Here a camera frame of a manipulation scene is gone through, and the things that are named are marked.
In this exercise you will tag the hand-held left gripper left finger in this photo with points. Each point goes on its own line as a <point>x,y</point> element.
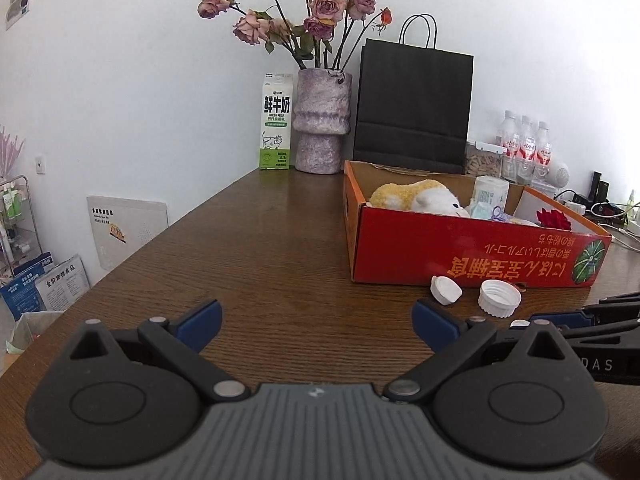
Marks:
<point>200,322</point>

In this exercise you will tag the dried pink rose bouquet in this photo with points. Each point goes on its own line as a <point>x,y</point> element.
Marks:
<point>327,5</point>

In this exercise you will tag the blue printed packet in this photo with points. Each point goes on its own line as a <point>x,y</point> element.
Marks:
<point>20,290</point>

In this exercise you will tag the yellow white plush toy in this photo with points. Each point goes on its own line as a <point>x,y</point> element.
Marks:
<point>400,195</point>

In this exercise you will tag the wide white screw cap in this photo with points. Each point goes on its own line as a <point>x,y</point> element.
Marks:
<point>500,300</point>

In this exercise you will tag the white printed tin box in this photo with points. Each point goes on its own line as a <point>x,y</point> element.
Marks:
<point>540,190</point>

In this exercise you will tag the red label water bottle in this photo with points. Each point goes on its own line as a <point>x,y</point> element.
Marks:
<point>509,137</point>
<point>526,142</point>
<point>542,150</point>

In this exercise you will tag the purple textured vase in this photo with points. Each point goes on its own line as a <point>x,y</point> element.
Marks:
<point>320,120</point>

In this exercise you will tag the round white speaker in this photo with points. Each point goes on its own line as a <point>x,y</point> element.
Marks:
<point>559,175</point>

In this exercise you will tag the white wall socket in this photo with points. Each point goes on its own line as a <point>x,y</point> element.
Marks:
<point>40,165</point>

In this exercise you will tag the pink dried grass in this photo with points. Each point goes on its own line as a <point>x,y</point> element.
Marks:
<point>10,152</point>

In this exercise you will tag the white plug charger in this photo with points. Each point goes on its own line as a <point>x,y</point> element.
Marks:
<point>575,206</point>

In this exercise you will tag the small clear spray bottle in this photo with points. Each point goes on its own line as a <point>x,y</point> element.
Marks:
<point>632,202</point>

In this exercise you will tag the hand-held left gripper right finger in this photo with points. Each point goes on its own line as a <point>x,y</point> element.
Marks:
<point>435,322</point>

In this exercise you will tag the black rectangular device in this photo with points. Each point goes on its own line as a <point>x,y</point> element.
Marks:
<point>604,192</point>
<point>595,185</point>

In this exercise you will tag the clear seed storage jar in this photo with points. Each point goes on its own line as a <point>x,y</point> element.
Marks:
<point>482,162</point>

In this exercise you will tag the red orange cardboard box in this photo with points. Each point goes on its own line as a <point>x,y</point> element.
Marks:
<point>450,250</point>

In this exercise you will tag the green white milk carton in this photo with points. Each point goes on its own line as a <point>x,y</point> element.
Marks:
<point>276,120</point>

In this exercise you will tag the white wall panel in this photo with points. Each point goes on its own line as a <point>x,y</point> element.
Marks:
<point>127,232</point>

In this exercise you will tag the small white bottle cap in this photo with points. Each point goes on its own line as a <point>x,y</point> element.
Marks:
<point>445,290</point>

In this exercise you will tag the red artificial flower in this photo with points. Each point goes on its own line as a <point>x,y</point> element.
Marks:
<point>552,219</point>

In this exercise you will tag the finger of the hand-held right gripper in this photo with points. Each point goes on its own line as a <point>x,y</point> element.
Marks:
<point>600,337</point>
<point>570,320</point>

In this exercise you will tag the trash bin with bag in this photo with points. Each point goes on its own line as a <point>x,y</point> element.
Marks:
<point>35,332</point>

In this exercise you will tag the black paper bag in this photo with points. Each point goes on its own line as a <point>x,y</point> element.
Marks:
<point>410,110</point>

